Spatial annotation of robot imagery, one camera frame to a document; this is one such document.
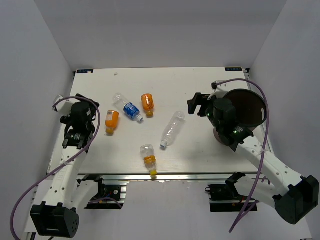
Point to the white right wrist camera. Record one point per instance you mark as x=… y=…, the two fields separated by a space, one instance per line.
x=220 y=89

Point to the clear bottle with blue label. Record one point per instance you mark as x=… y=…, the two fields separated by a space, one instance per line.
x=127 y=107

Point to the clear bottle with yellow cap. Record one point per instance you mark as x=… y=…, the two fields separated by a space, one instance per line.
x=148 y=154

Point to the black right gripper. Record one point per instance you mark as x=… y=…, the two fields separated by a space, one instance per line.
x=199 y=98

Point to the blue sticker corner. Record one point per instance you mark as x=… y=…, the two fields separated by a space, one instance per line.
x=84 y=71
x=233 y=69

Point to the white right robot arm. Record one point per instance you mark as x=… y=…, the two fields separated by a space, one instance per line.
x=292 y=195

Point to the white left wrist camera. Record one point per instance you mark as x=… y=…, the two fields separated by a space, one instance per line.
x=64 y=107

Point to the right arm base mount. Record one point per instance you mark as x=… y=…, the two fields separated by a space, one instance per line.
x=224 y=198

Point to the blue sticker left corner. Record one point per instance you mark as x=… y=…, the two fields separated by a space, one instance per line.
x=84 y=71

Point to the large clear plastic bottle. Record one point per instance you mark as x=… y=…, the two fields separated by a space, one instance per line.
x=172 y=130

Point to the orange bottle with patterned label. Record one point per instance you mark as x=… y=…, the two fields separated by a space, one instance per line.
x=148 y=104

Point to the dark brown round bin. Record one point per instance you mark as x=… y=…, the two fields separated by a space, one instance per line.
x=251 y=109

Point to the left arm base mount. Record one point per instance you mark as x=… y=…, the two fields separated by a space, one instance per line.
x=109 y=194

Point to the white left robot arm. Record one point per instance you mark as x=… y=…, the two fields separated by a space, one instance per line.
x=58 y=213

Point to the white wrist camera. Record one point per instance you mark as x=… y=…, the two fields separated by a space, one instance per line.
x=220 y=89
x=64 y=107

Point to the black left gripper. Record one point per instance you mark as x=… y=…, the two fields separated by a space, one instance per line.
x=67 y=119

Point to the blue sticker right corner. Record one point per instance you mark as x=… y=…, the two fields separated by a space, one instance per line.
x=233 y=69

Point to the aluminium table front rail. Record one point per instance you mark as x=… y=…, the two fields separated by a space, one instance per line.
x=126 y=178

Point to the orange bottle with barcode label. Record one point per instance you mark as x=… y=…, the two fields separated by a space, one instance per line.
x=111 y=121

